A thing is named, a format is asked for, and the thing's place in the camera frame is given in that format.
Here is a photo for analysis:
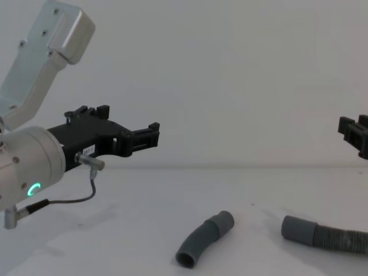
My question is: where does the thin dark gripper cable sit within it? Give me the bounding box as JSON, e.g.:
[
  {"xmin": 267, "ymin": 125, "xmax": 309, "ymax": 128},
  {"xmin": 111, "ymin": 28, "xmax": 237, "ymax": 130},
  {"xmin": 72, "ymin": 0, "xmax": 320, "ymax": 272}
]
[{"xmin": 3, "ymin": 153, "xmax": 106, "ymax": 230}]

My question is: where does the white table cloth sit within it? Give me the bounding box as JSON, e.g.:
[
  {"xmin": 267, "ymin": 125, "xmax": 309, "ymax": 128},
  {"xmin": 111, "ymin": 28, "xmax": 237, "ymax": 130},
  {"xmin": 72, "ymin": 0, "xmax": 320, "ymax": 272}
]
[{"xmin": 0, "ymin": 165, "xmax": 368, "ymax": 276}]

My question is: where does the grey corrugated hose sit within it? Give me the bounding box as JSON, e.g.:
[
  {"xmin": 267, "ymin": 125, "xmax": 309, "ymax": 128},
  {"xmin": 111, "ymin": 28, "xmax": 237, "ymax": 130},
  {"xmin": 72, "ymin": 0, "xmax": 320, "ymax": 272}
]
[{"xmin": 281, "ymin": 215, "xmax": 368, "ymax": 255}]

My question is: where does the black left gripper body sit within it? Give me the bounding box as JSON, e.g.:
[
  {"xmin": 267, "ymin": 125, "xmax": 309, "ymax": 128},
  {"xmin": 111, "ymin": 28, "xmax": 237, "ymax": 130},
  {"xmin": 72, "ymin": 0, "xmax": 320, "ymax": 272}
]
[{"xmin": 47, "ymin": 117, "xmax": 128, "ymax": 174}]

